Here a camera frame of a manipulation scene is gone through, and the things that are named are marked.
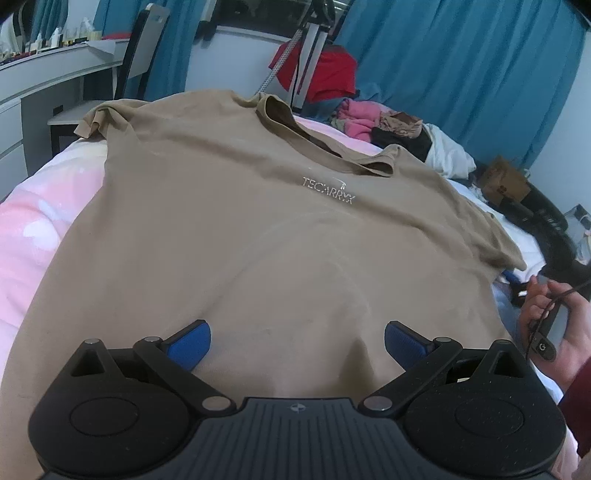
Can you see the tan t-shirt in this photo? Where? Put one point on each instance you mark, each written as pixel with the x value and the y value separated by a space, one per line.
pixel 258 258

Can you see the pink garment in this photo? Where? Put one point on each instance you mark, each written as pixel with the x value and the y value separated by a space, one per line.
pixel 358 120

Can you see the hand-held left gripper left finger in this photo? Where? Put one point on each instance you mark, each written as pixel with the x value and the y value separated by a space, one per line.
pixel 191 345

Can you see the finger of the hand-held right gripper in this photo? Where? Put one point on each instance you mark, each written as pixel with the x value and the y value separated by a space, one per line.
pixel 511 278

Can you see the person's right hand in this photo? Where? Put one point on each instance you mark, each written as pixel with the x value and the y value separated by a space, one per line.
pixel 575 344

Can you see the person's right forearm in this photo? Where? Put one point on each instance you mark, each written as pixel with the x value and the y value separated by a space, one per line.
pixel 578 415

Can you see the black bag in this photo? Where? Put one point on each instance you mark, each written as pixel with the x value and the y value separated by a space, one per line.
pixel 549 221

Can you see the brown garment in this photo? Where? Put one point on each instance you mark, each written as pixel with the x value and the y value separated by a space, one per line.
pixel 400 123

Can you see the metal stand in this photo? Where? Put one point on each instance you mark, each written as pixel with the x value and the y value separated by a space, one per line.
pixel 304 55

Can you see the white cloth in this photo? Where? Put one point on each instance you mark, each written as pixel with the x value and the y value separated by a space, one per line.
pixel 450 154

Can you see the white desk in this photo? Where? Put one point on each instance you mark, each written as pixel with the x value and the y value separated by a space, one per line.
pixel 32 92

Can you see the cardboard box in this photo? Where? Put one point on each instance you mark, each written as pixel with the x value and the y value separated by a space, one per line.
pixel 503 181

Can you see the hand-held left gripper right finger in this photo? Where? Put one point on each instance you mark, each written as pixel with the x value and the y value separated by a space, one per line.
pixel 400 342

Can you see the blue curtain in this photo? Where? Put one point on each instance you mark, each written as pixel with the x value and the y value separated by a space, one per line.
pixel 466 78
pixel 171 50

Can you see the red garment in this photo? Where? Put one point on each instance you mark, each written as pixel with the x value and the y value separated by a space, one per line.
pixel 323 69

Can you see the black garment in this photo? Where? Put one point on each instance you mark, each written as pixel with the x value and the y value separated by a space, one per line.
pixel 406 143

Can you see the black chair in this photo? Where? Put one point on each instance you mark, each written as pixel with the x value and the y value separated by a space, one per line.
pixel 117 87

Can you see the row of small bottles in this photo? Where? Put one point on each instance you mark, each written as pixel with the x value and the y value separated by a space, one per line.
pixel 51 39

